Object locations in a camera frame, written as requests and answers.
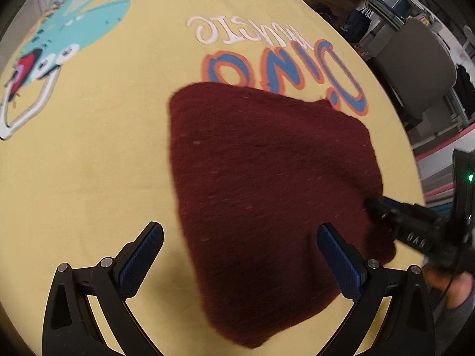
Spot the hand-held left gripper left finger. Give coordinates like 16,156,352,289
42,222,164,356

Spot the black cable bundle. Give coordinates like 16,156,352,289
313,2,343,27

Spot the grey upholstered chair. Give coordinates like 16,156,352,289
372,18,459,120

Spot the dark blue bag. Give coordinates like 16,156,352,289
341,7,376,44

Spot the yellow printed blanket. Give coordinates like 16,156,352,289
0,0,427,356

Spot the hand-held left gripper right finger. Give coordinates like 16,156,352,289
317,223,436,356

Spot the pink framed board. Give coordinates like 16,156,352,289
411,122,475,208

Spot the maroon knit sweater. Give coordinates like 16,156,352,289
169,82,398,350

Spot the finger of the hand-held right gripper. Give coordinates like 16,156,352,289
365,195,414,231

